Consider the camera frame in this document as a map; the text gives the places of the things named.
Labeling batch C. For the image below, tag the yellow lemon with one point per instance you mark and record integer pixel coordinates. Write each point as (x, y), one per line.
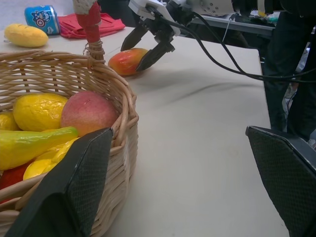
(37, 111)

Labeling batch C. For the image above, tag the grey background table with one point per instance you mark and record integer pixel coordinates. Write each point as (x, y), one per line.
(247, 26)

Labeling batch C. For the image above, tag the blue cartoon print can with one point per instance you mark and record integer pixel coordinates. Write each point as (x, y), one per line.
(42, 19)

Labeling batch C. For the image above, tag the red fruit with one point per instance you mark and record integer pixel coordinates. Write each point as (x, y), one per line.
(12, 176)

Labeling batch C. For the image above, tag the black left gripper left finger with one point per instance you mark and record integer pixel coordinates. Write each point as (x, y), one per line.
(74, 187)

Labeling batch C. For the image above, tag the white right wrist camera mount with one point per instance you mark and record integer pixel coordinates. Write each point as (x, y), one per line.
(148, 6)

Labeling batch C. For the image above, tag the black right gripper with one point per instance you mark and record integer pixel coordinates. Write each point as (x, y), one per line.
(161, 32)

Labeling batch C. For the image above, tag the red cloth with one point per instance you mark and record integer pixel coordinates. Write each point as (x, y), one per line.
(109, 24)

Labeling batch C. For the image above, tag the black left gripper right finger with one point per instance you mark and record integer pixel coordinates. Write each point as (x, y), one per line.
(291, 182)

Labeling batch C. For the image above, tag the small yellow fruit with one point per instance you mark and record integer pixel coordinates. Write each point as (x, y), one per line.
(7, 122)

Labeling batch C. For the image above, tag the pink red peach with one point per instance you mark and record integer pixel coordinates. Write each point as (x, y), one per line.
(86, 111)

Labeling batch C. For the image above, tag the yellow plush mango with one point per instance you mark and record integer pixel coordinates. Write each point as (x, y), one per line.
(24, 35)

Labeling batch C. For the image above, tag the person in black clothes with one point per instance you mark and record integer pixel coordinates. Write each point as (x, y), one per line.
(291, 49)

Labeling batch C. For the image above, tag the yellow banana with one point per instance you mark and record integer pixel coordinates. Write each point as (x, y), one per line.
(37, 169)

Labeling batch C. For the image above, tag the red orange mango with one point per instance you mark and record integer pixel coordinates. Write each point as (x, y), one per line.
(123, 63)

